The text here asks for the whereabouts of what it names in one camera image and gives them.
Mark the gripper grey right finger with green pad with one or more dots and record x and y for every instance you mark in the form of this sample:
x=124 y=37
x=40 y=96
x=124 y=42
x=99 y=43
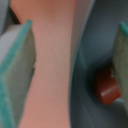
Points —
x=120 y=59

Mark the gripper grey left finger with green pad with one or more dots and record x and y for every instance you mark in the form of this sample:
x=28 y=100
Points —
x=17 y=60

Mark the grey toy pot with handles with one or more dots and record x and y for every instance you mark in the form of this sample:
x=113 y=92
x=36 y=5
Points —
x=94 y=29

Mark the brown toy sausage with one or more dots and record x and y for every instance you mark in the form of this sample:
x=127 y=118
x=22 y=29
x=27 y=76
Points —
x=106 y=86

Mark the brown toy stove board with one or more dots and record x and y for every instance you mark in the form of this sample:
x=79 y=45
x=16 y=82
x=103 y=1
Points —
x=47 y=101

